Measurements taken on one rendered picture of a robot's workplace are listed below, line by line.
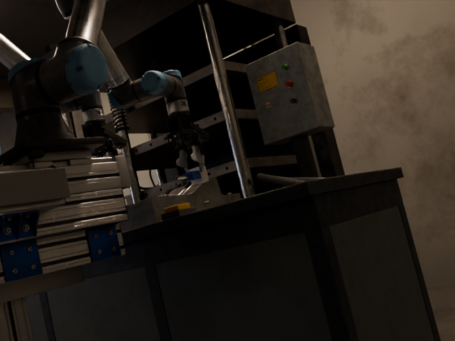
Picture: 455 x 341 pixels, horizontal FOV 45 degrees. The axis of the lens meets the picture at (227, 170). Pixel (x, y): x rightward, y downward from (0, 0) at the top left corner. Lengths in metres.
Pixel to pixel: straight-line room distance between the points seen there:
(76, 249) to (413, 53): 3.08
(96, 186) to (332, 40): 3.17
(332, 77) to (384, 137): 0.63
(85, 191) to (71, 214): 0.08
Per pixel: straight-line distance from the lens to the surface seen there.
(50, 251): 1.43
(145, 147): 3.01
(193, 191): 2.03
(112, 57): 1.85
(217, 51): 2.64
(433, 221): 4.06
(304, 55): 2.54
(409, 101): 4.06
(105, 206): 1.48
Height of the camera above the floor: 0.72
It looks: 6 degrees up
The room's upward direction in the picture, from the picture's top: 13 degrees counter-clockwise
